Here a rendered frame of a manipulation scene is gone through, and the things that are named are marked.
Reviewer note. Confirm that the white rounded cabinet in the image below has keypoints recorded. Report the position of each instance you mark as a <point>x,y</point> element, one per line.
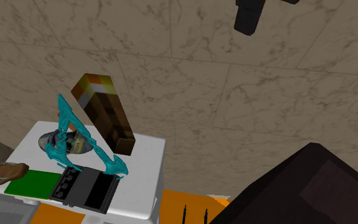
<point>144,173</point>

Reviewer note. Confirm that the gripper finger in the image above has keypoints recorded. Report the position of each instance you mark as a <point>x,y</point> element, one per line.
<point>291,1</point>
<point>248,18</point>

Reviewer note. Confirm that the small orange object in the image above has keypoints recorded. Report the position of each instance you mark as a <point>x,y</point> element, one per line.
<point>72,126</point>

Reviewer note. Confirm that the teal triangular ornament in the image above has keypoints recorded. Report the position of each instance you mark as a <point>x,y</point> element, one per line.
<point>64,112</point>

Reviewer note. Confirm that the thin black rod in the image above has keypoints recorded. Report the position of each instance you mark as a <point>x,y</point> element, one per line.
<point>184,215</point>
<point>206,217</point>

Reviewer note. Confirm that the green flat board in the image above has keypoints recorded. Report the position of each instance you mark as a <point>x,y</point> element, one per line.
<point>30,185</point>

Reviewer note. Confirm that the grey patterned bowl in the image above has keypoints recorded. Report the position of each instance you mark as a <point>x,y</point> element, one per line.
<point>45,141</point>

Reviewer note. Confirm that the orange rug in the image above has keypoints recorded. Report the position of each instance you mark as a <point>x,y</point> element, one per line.
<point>172,208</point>

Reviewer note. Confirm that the brown bread loaf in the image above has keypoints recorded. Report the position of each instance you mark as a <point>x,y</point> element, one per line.
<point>9,172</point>

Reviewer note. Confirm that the brown pixelated torch block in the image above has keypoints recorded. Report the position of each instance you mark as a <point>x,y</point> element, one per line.
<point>110,118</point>

